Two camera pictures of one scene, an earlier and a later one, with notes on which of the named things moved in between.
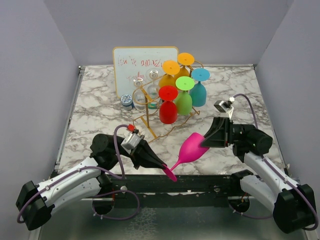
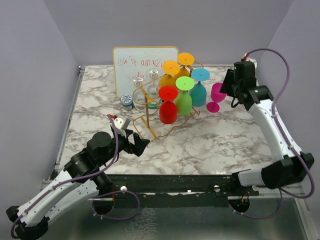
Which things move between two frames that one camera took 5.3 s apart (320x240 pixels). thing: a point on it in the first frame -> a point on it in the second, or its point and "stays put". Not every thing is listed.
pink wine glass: [190, 150] -> [216, 96]
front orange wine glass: [170, 68] stays put
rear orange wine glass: [184, 59] stays put
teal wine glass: [198, 93] stays put
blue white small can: [126, 101] stays put
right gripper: [220, 133] -> [226, 85]
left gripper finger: [152, 160] -> [140, 144]
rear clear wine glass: [153, 74] stays put
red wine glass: [168, 108] stays put
